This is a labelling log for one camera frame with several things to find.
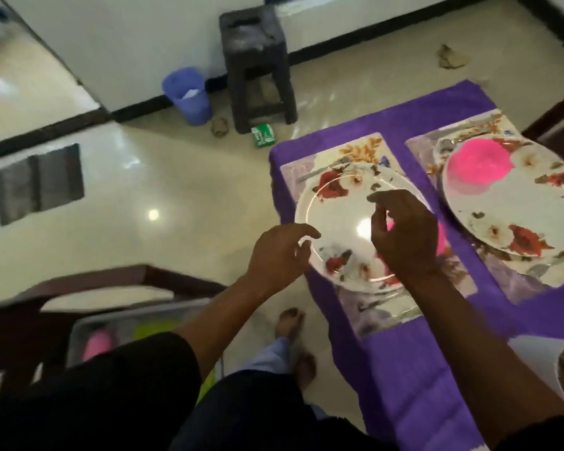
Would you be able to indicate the stack of pink cups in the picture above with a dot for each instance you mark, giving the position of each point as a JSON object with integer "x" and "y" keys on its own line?
{"x": 96, "y": 346}

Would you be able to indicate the grey plastic tub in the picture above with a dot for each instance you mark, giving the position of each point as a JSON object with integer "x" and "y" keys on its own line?
{"x": 122, "y": 319}

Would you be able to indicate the person's right hand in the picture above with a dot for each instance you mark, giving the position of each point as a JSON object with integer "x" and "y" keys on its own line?
{"x": 409, "y": 239}

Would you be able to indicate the grey striped doormat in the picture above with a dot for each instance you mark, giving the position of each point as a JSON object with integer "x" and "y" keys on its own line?
{"x": 37, "y": 183}

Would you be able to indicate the purple tablecloth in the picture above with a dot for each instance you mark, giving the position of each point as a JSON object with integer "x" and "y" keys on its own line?
{"x": 404, "y": 394}

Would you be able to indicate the black plastic stool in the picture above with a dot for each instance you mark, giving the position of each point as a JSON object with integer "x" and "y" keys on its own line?
{"x": 254, "y": 32}

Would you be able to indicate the person's right forearm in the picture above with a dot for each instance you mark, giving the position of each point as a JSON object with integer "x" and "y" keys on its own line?
{"x": 474, "y": 361}

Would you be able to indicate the person's foot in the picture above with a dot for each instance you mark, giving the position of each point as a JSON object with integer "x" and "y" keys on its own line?
{"x": 289, "y": 324}
{"x": 305, "y": 371}

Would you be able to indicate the person's light blue trousers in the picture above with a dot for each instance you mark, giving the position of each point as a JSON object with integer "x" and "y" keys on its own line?
{"x": 268, "y": 356}

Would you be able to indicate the green plant in white pot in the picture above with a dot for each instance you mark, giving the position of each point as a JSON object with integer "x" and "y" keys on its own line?
{"x": 536, "y": 356}

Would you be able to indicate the floral print placemat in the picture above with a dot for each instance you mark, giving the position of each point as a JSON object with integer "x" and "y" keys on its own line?
{"x": 380, "y": 314}
{"x": 512, "y": 286}

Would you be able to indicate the person's right foot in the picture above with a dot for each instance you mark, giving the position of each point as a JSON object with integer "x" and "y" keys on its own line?
{"x": 305, "y": 371}

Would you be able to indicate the black framed glass door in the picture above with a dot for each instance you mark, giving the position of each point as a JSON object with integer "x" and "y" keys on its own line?
{"x": 42, "y": 133}

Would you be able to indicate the white rose print plate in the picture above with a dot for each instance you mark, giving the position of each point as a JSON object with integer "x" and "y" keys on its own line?
{"x": 521, "y": 206}
{"x": 338, "y": 225}

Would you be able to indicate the green ribbed mat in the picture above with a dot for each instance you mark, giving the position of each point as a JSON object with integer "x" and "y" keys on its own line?
{"x": 155, "y": 329}

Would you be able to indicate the green packet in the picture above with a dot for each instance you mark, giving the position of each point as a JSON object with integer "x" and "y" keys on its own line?
{"x": 263, "y": 135}

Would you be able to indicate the person's left foot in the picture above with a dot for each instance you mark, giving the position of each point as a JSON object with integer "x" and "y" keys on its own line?
{"x": 289, "y": 324}

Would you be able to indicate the person's black shirt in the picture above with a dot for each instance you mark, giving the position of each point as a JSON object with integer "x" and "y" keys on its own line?
{"x": 98, "y": 394}

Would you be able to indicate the person's left hand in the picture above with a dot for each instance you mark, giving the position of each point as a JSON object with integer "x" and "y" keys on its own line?
{"x": 277, "y": 263}

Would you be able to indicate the blue plastic bucket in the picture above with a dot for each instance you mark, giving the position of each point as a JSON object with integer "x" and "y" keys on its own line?
{"x": 188, "y": 107}

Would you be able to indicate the tan paper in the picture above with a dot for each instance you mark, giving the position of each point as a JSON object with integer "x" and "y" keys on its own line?
{"x": 451, "y": 58}

